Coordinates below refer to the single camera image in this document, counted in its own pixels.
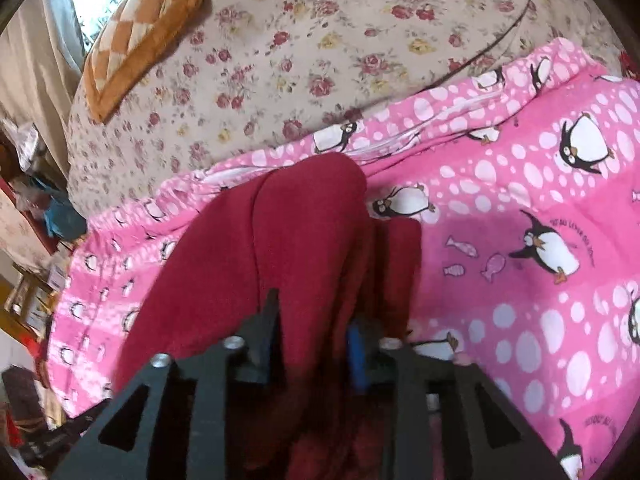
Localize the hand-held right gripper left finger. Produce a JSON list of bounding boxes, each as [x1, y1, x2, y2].
[[47, 287, 281, 480]]

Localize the red patterned cloth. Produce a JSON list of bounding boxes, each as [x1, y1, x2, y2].
[[617, 50, 640, 81]]

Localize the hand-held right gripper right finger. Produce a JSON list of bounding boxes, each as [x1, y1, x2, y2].
[[348, 317, 573, 480]]

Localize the pink penguin print blanket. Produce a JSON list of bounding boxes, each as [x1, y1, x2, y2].
[[47, 36, 640, 480]]

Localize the floral beige bedsheet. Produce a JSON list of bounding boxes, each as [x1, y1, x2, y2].
[[66, 0, 626, 216]]

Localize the cluttered wooden shelf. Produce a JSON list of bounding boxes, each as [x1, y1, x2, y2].
[[0, 115, 88, 461]]

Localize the orange checkered pillow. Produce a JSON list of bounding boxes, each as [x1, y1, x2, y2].
[[81, 0, 207, 124]]

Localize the dark red garment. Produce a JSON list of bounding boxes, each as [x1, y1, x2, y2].
[[111, 152, 423, 480]]

